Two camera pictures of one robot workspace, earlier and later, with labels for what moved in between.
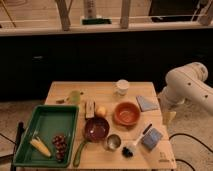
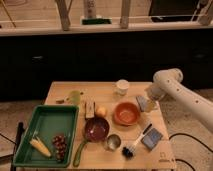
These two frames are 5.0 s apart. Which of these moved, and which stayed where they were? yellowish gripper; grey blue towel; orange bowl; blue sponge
Moved: yellowish gripper
Stayed: orange bowl; grey blue towel; blue sponge
